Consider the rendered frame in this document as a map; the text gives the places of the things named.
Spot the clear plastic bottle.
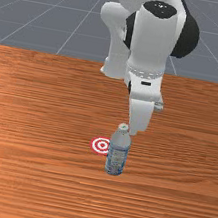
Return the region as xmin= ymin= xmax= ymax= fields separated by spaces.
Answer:
xmin=103 ymin=121 xmax=136 ymax=179

